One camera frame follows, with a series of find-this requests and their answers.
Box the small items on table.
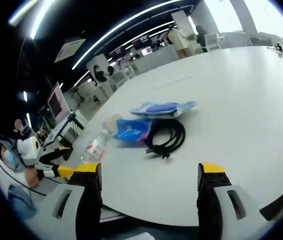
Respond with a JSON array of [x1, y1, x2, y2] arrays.
[[267, 41, 283, 63]]

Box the beige round item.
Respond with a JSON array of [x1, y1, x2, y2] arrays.
[[105, 113, 124, 134]]

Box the person's left hand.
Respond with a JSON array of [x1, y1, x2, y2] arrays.
[[24, 167, 43, 190]]

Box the monitor on stand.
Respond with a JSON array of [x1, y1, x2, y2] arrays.
[[47, 81, 71, 121]]

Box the white chair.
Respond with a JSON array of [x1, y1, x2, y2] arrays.
[[204, 33, 227, 51]]

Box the black cable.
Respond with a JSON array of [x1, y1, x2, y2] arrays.
[[143, 119, 187, 161]]

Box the light blue sponge package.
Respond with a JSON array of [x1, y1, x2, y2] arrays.
[[129, 100, 199, 119]]

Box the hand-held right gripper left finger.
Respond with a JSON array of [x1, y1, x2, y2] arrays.
[[31, 161, 104, 240]]

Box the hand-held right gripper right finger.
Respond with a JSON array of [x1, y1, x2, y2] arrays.
[[196, 162, 263, 240]]

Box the long ceiling light strip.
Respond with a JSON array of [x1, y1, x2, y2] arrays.
[[71, 0, 182, 71]]

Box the blue patterned packet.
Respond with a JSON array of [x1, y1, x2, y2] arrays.
[[113, 118, 154, 149]]

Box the clear plastic bottle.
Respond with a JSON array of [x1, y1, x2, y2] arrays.
[[79, 123, 116, 166]]

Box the person's head with blue mask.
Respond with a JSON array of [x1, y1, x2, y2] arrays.
[[0, 142, 20, 172]]

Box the ceiling air vent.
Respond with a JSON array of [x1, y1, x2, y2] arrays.
[[54, 38, 87, 63]]

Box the white table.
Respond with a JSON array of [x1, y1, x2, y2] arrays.
[[37, 45, 283, 228]]

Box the blue cloth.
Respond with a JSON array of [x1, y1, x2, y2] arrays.
[[7, 184, 37, 220]]

